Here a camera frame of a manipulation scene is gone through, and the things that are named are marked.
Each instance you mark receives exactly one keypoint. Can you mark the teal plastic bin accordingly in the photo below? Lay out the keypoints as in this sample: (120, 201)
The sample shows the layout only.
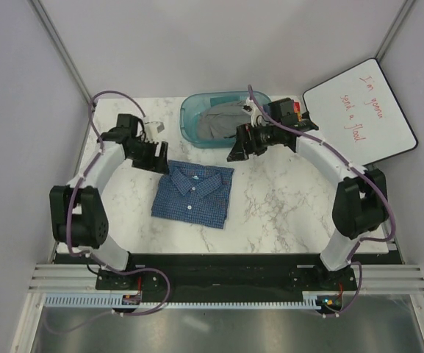
(195, 105)

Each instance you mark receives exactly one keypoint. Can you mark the grey shirt in bin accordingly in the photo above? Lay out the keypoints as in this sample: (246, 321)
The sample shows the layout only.
(222, 120)

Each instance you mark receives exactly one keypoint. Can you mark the Roald Dahl book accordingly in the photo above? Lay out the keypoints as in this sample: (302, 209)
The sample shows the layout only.
(297, 109)

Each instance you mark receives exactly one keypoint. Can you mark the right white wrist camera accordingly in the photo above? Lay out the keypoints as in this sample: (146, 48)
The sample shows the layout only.
(251, 108)

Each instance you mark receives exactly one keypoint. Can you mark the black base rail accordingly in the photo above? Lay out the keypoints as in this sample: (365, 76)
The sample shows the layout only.
(227, 277)

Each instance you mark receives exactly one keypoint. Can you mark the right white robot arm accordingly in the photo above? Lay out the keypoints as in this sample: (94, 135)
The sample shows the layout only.
(360, 202)

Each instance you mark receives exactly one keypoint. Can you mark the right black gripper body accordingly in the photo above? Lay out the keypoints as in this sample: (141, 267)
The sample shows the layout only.
(260, 137)

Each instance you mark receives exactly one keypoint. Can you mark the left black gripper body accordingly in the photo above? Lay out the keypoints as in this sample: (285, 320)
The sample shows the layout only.
(145, 156)

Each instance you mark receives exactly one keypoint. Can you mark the whiteboard with red writing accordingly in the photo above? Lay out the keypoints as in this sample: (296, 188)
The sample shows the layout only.
(359, 115)

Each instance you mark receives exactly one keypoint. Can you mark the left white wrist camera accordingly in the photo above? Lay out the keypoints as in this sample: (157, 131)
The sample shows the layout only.
(153, 129)

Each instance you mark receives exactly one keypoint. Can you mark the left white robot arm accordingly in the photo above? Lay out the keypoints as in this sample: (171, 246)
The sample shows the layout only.
(78, 217)

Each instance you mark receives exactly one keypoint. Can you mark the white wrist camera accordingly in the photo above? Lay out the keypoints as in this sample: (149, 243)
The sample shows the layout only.
(153, 129)
(251, 108)

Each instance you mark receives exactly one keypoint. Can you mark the white slotted cable duct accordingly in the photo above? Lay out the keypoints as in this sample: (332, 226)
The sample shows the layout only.
(134, 301)

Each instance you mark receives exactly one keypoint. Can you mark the blue checkered long sleeve shirt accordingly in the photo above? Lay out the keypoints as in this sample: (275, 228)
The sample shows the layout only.
(194, 194)

